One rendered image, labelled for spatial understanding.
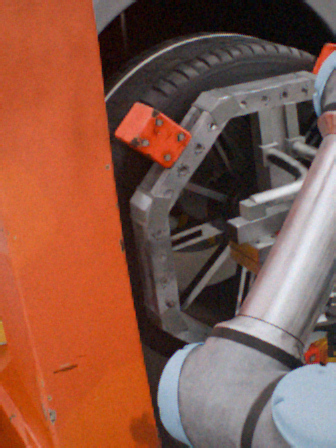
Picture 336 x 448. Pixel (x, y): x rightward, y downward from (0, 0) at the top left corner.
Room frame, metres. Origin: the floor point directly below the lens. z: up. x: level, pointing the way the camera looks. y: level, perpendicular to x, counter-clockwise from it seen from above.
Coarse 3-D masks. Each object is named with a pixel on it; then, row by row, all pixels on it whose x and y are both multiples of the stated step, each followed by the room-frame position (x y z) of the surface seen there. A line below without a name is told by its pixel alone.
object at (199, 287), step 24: (312, 120) 1.73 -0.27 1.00; (216, 144) 1.63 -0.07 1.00; (312, 144) 1.72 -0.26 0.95; (240, 168) 1.65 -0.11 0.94; (216, 192) 1.62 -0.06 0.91; (216, 216) 1.62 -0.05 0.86; (192, 240) 1.60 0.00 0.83; (216, 264) 1.61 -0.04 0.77; (192, 288) 1.59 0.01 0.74; (216, 288) 1.82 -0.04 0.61; (240, 288) 1.63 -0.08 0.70; (192, 312) 1.66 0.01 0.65; (216, 312) 1.70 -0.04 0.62
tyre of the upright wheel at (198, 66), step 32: (224, 32) 1.85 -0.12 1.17; (128, 64) 1.77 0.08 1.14; (160, 64) 1.68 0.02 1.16; (192, 64) 1.61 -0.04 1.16; (224, 64) 1.62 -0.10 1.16; (256, 64) 1.65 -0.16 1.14; (288, 64) 1.68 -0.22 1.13; (128, 96) 1.64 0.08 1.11; (160, 96) 1.57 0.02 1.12; (192, 96) 1.59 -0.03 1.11; (128, 160) 1.53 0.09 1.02; (128, 192) 1.52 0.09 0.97; (128, 224) 1.52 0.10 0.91; (128, 256) 1.52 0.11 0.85; (160, 352) 1.54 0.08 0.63
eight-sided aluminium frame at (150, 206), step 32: (224, 96) 1.52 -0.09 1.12; (256, 96) 1.55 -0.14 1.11; (288, 96) 1.58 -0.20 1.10; (192, 128) 1.51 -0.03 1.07; (192, 160) 1.49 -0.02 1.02; (160, 192) 1.46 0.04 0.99; (160, 224) 1.45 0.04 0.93; (160, 256) 1.48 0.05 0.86; (160, 288) 1.45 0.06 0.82; (160, 320) 1.45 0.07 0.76; (192, 320) 1.48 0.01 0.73
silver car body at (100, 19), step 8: (96, 0) 1.67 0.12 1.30; (104, 0) 1.68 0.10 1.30; (112, 0) 1.68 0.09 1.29; (120, 0) 1.69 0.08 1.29; (128, 0) 1.70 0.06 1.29; (312, 0) 1.88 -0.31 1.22; (320, 0) 1.89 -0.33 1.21; (328, 0) 1.90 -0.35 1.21; (96, 8) 1.67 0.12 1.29; (104, 8) 1.68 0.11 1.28; (112, 8) 1.68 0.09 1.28; (320, 8) 1.89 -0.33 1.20; (328, 8) 1.90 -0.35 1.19; (96, 16) 1.67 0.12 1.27; (104, 16) 1.67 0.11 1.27; (328, 16) 1.90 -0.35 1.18; (96, 24) 1.67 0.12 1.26
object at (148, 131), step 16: (144, 112) 1.48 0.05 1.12; (128, 128) 1.48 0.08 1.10; (144, 128) 1.45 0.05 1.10; (160, 128) 1.46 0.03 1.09; (176, 128) 1.48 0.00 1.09; (128, 144) 1.48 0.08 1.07; (144, 144) 1.45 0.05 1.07; (160, 144) 1.46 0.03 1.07; (176, 144) 1.48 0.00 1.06; (160, 160) 1.46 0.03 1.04; (176, 160) 1.48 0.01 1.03
